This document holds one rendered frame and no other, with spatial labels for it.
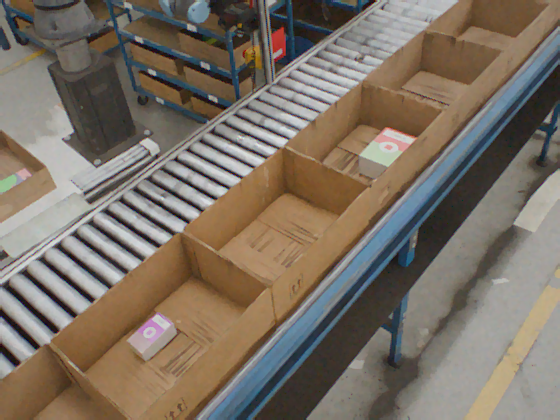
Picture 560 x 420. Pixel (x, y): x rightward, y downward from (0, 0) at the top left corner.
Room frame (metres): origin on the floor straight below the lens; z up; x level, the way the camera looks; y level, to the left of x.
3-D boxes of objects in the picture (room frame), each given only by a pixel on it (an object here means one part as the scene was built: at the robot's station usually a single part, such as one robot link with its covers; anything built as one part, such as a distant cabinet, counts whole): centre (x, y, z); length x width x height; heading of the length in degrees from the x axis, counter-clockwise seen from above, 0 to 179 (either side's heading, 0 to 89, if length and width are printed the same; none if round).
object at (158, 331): (0.76, 0.34, 0.91); 0.10 x 0.06 x 0.05; 135
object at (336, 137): (1.28, -0.27, 0.96); 0.39 x 0.29 x 0.17; 135
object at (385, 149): (1.29, -0.34, 0.92); 0.16 x 0.11 x 0.07; 138
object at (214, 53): (2.78, 0.18, 0.59); 0.40 x 0.30 x 0.10; 43
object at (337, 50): (2.14, -0.47, 0.72); 0.52 x 0.05 x 0.05; 45
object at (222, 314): (0.72, 0.28, 0.96); 0.39 x 0.29 x 0.17; 136
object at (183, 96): (3.12, 0.53, 0.19); 0.40 x 0.30 x 0.10; 44
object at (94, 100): (1.80, 0.63, 0.91); 0.26 x 0.26 x 0.33; 40
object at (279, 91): (1.86, -0.20, 0.72); 0.52 x 0.05 x 0.05; 45
